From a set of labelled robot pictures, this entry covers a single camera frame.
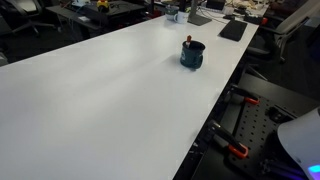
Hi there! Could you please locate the yellow red emergency stop button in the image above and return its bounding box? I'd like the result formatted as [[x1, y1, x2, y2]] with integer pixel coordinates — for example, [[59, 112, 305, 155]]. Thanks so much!
[[96, 0, 111, 13]]

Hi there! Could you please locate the grey bowl-shaped cup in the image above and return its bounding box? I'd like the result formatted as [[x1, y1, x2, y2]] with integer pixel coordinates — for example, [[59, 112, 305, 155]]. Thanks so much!
[[164, 4, 181, 22]]

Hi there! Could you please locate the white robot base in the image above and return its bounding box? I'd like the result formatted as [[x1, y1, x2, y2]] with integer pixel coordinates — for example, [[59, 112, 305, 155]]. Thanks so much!
[[277, 107, 320, 180]]

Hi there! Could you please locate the black box with orange tip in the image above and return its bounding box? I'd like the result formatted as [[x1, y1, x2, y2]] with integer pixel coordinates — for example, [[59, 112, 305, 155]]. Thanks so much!
[[243, 13, 269, 26]]

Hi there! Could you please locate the dark teal ceramic mug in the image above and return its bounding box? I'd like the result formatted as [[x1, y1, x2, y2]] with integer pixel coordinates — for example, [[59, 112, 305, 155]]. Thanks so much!
[[179, 40, 207, 70]]

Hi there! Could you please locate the grey monitor stand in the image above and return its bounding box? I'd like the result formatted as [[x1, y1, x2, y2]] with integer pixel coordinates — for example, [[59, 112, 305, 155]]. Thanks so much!
[[187, 0, 213, 27]]

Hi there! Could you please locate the black clamp with orange handle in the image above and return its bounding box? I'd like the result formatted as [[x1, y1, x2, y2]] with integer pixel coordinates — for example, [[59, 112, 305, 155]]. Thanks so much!
[[225, 84, 260, 106], [206, 120, 250, 160]]

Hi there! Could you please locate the black flat pad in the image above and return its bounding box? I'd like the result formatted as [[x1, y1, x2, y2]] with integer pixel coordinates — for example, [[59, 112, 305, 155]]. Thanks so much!
[[218, 19, 249, 43]]

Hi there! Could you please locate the black office chair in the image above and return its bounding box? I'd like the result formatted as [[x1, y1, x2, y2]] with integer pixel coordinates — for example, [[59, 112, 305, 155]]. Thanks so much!
[[0, 0, 56, 36]]

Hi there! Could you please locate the white marker with orange cap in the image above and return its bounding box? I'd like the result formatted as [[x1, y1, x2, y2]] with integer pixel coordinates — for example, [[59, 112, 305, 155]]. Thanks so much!
[[185, 34, 193, 49]]

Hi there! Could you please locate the black background desk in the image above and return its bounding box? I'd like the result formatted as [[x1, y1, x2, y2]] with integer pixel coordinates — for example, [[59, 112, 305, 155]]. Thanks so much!
[[45, 0, 148, 38]]

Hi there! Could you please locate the white ceramic mug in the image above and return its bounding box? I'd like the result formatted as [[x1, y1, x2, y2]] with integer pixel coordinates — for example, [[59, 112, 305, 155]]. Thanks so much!
[[173, 11, 190, 25]]

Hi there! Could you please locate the grey office chair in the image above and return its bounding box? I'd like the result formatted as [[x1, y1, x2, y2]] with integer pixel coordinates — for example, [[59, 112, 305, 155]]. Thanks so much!
[[246, 0, 320, 64]]

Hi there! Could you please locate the red small object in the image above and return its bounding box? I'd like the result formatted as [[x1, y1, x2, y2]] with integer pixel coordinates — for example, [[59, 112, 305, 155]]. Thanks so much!
[[148, 8, 163, 20]]

